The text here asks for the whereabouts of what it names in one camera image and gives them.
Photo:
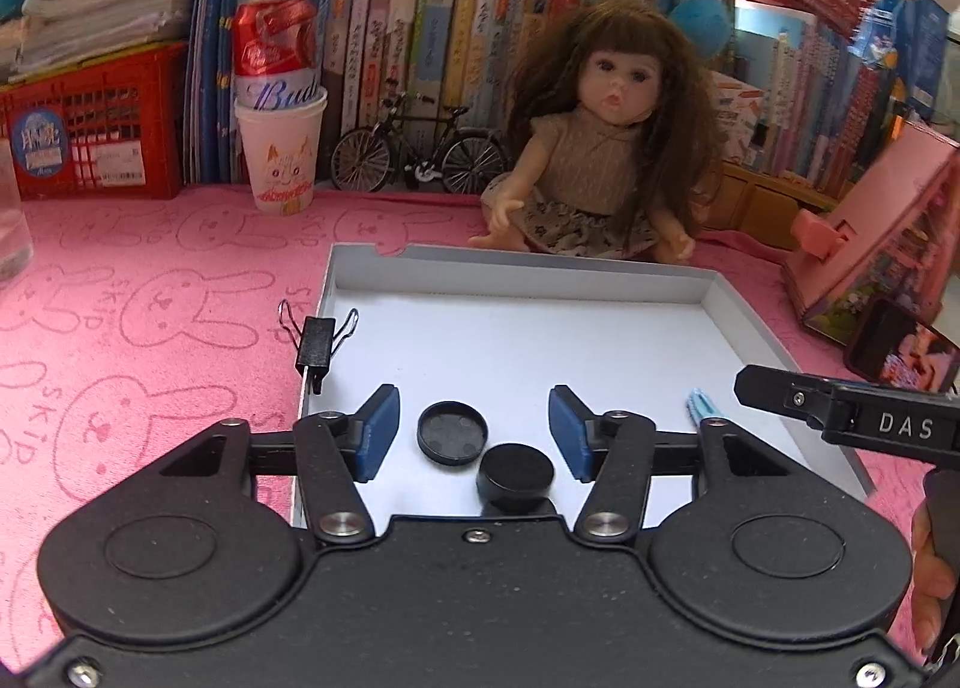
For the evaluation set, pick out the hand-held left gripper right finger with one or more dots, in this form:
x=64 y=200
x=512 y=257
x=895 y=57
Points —
x=566 y=433

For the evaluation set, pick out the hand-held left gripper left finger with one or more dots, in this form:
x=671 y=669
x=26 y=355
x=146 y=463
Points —
x=379 y=433

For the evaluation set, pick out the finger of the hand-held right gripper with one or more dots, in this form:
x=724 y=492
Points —
x=780 y=391

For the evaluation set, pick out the solid black round lid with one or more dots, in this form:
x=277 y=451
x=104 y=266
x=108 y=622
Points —
x=515 y=474

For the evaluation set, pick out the light blue plastic clip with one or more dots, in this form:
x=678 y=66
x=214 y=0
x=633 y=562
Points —
x=701 y=406

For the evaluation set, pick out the white cardboard box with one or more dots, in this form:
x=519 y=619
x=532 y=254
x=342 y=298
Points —
x=525 y=335

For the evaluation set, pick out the person's right hand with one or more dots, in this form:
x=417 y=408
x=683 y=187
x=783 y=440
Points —
x=926 y=568

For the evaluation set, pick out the black smartphone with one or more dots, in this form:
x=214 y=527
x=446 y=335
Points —
x=904 y=350

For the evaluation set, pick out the black binder clip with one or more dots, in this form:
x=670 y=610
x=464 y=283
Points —
x=316 y=346

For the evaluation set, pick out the wooden drawer cabinet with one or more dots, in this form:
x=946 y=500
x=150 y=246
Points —
x=772 y=204

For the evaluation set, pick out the pink house-shaped box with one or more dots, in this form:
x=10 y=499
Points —
x=892 y=230

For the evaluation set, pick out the brown-haired doll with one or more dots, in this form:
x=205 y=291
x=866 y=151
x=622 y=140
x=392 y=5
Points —
x=592 y=148

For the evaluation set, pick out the miniature black bicycle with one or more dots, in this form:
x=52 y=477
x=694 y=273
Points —
x=420 y=148

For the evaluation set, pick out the white paper cup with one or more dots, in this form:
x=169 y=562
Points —
x=283 y=155

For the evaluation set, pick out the row of thin children's books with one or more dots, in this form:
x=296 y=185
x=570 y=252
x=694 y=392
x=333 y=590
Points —
x=840 y=103

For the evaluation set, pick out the blue pompom ball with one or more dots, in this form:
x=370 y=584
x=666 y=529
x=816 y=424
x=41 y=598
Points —
x=701 y=24

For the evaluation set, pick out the row of upright books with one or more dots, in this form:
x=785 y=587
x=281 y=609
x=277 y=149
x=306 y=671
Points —
x=420 y=35

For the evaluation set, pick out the red beer can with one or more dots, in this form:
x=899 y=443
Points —
x=276 y=46

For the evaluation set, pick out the row of blue folders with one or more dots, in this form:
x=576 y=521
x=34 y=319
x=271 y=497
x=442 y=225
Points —
x=214 y=57

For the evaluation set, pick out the red plastic basket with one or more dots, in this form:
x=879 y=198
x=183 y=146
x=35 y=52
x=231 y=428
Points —
x=97 y=125

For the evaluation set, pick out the clear glass cup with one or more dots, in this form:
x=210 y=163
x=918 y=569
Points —
x=11 y=223

